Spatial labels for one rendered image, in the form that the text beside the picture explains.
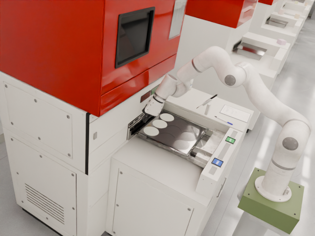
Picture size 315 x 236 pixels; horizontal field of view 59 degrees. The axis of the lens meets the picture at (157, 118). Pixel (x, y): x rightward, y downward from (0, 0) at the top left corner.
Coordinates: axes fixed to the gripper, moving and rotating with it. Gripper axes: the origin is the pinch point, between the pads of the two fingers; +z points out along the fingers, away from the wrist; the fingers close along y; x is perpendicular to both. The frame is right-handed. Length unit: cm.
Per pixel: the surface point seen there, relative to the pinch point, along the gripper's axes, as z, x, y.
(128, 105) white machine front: -5.8, -2.2, -16.9
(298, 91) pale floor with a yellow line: -62, 189, 376
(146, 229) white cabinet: 59, -35, 24
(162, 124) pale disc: 2.5, 6.3, 18.8
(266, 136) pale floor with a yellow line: 4, 80, 230
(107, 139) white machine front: 13.2, -14.0, -23.2
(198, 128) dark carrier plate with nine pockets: -7.2, -1.9, 40.1
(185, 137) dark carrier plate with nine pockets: -1.4, -10.3, 27.6
